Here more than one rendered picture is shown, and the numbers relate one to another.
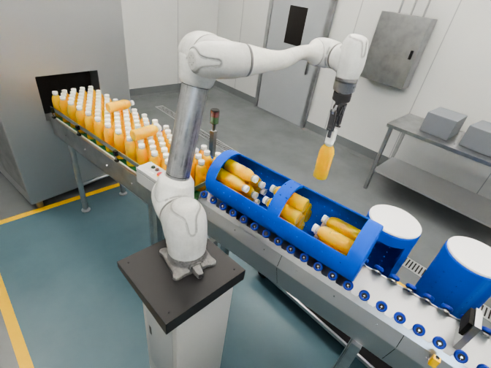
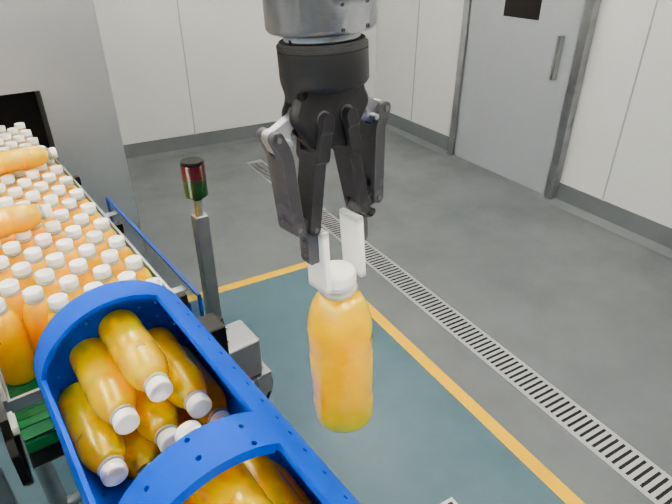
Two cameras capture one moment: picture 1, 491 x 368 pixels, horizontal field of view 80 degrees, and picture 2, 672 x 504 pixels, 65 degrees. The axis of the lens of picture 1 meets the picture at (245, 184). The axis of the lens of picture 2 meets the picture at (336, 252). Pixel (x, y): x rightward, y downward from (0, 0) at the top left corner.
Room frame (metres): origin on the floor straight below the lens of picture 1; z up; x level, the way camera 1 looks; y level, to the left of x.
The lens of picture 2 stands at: (0.83, -0.50, 1.75)
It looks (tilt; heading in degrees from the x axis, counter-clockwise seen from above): 30 degrees down; 19
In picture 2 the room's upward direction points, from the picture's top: straight up
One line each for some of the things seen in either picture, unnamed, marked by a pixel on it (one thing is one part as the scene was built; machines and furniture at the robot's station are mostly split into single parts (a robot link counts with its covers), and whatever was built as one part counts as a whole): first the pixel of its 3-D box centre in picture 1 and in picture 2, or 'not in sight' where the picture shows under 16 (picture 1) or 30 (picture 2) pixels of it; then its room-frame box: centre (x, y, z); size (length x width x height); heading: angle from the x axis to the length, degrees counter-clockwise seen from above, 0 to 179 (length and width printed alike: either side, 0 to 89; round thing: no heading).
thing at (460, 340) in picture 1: (465, 328); not in sight; (0.71, -0.94, 1.00); 0.10 x 0.04 x 0.15; 146
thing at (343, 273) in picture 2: not in sight; (337, 278); (1.27, -0.36, 1.45); 0.04 x 0.04 x 0.02
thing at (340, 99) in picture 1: (340, 101); (325, 92); (1.26, -0.35, 1.64); 0.08 x 0.07 x 0.09; 148
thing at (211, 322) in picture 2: not in sight; (206, 341); (1.65, 0.10, 0.95); 0.10 x 0.07 x 0.10; 146
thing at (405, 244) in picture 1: (366, 272); not in sight; (1.31, -0.85, 0.59); 0.28 x 0.28 x 0.88
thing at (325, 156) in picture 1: (324, 160); (341, 352); (1.27, -0.36, 1.35); 0.07 x 0.07 x 0.19
